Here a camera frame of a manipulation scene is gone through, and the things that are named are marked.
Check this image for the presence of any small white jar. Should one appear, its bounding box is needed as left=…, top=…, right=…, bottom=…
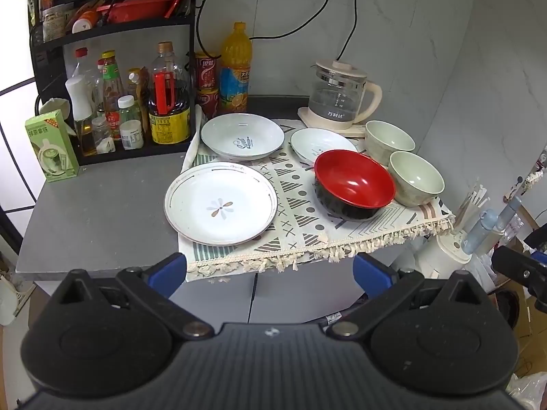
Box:
left=120, top=120, right=144, bottom=150

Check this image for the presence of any white plate with script print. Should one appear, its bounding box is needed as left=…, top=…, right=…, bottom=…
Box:
left=201, top=113, right=285, bottom=162

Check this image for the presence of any pale green bowl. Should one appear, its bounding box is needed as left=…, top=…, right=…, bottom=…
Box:
left=364, top=120, right=416, bottom=167
left=388, top=151, right=445, bottom=208

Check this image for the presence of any small white-capped bottle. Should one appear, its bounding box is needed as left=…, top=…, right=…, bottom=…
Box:
left=117, top=95, right=143, bottom=125

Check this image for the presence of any black metal shelf rack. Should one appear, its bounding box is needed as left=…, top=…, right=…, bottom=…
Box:
left=26, top=0, right=202, bottom=167

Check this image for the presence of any dark soy sauce bottle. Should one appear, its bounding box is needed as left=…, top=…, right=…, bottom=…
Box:
left=147, top=42, right=191, bottom=145

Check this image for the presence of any clear bottle with red cap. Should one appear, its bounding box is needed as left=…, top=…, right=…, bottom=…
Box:
left=70, top=47, right=104, bottom=114

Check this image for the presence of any white plate with flower print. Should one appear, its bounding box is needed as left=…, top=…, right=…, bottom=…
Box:
left=164, top=161, right=278, bottom=247

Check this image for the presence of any glass electric kettle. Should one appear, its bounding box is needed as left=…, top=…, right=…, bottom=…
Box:
left=308, top=60, right=383, bottom=125

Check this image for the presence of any crumpled white bag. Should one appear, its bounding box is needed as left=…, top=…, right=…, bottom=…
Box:
left=38, top=97, right=71, bottom=122

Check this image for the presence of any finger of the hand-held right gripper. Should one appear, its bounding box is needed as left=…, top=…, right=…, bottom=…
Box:
left=525, top=222, right=547, bottom=254
left=491, top=245, right=547, bottom=302

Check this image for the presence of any red plastic basket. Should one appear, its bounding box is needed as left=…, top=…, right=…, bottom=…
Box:
left=96, top=0, right=174, bottom=25

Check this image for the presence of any cream kettle base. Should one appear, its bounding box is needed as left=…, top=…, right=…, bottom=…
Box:
left=298, top=107, right=369, bottom=138

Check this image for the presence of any orange juice bottle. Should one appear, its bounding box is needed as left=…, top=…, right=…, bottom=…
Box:
left=219, top=22, right=253, bottom=114

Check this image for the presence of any bundle of wrapped chopsticks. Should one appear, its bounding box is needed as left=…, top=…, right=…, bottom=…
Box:
left=456, top=183, right=491, bottom=228

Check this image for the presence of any small glass jar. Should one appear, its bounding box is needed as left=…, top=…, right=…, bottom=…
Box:
left=91, top=116, right=116, bottom=155

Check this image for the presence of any small white blue-rimmed plate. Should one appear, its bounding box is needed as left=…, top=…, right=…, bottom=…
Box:
left=291, top=128, right=359, bottom=166

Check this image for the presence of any cardboard box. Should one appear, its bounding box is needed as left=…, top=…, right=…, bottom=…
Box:
left=487, top=205, right=547, bottom=377

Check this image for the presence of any patterned fringed placemat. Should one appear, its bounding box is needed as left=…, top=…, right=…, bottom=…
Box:
left=177, top=105, right=456, bottom=283

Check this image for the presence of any clear plastic bag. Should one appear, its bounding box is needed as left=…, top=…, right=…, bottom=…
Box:
left=504, top=371, right=547, bottom=410

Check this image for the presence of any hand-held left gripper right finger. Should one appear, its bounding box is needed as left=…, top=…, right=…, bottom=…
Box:
left=327, top=253, right=488, bottom=339

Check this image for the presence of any red and black bowl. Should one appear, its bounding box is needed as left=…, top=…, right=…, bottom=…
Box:
left=314, top=149, right=396, bottom=222

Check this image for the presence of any white round appliance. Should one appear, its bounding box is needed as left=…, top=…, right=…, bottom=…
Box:
left=421, top=228, right=473, bottom=279

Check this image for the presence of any oil bottle with white cap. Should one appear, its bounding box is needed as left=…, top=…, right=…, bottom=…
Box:
left=65, top=74, right=102, bottom=157

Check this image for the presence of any grey cabinet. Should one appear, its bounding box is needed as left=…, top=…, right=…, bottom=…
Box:
left=179, top=262, right=364, bottom=327

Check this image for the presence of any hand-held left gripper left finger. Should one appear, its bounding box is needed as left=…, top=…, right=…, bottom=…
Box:
left=55, top=253, right=214, bottom=341

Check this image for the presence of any red-labelled sauce bottle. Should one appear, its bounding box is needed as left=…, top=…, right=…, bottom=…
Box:
left=99, top=50, right=125, bottom=141

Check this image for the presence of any black kettle power cable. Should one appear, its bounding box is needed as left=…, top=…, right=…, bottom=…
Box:
left=335, top=0, right=367, bottom=63

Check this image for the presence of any green drink carton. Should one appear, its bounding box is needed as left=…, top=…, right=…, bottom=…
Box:
left=25, top=110, right=80, bottom=182

